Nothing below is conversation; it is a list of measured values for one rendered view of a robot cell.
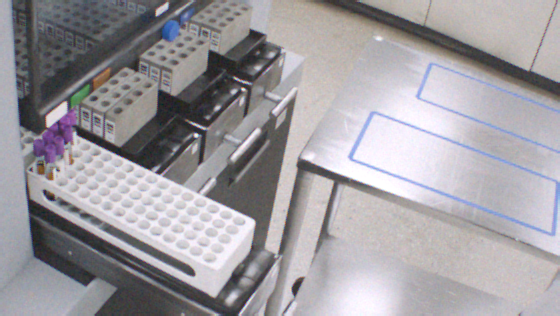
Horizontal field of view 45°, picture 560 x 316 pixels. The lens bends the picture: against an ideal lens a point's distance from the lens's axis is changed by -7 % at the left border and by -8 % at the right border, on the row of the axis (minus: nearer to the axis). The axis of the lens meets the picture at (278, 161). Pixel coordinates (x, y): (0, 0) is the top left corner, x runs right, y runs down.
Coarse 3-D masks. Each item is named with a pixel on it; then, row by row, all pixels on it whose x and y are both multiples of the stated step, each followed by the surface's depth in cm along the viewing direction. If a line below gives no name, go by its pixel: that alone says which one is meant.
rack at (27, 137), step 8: (24, 128) 97; (24, 136) 95; (32, 136) 96; (40, 136) 96; (24, 144) 94; (32, 144) 94; (24, 152) 93; (32, 152) 93; (24, 160) 92; (32, 160) 94; (24, 168) 93; (24, 176) 94
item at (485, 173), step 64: (384, 64) 133; (448, 64) 137; (320, 128) 114; (384, 128) 117; (448, 128) 120; (512, 128) 124; (384, 192) 106; (448, 192) 107; (512, 192) 110; (320, 256) 168; (384, 256) 171
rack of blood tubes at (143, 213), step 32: (96, 160) 94; (128, 160) 95; (32, 192) 92; (64, 192) 88; (96, 192) 89; (128, 192) 90; (160, 192) 92; (192, 192) 92; (96, 224) 92; (128, 224) 86; (160, 224) 88; (192, 224) 88; (224, 224) 89; (160, 256) 90; (192, 256) 84; (224, 256) 85
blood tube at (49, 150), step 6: (48, 144) 86; (48, 150) 86; (54, 150) 86; (48, 156) 86; (54, 156) 87; (48, 162) 87; (54, 162) 88; (48, 168) 88; (54, 168) 88; (48, 174) 89; (54, 174) 89; (48, 192) 91; (48, 198) 92; (54, 198) 92
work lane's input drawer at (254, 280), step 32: (32, 224) 93; (64, 224) 91; (64, 256) 93; (96, 256) 90; (128, 256) 88; (256, 256) 92; (128, 288) 90; (160, 288) 87; (192, 288) 86; (224, 288) 87; (256, 288) 90
